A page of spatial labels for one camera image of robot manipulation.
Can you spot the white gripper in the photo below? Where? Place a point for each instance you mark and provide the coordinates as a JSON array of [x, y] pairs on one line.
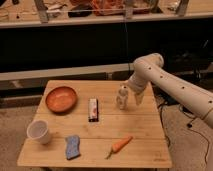
[[139, 97]]

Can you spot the small rectangular box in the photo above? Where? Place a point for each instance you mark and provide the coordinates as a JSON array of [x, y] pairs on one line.
[[93, 115]]

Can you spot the orange wooden bowl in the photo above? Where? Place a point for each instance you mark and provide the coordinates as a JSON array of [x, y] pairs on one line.
[[61, 99]]

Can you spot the blue sponge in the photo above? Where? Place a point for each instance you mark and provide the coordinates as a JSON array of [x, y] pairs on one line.
[[72, 147]]

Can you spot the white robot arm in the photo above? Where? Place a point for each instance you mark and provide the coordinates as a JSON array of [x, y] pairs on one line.
[[149, 69]]

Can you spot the wooden table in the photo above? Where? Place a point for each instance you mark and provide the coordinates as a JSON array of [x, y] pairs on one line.
[[147, 149]]

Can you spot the cluttered background shelf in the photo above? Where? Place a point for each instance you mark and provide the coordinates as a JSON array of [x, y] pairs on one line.
[[35, 13]]

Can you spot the white cup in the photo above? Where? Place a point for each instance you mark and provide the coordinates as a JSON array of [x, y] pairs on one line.
[[39, 131]]

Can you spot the orange carrot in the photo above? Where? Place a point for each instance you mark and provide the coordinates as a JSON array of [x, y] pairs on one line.
[[116, 147]]

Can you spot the clear plastic bottle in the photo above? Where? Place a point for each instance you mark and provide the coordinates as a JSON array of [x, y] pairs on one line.
[[122, 97]]

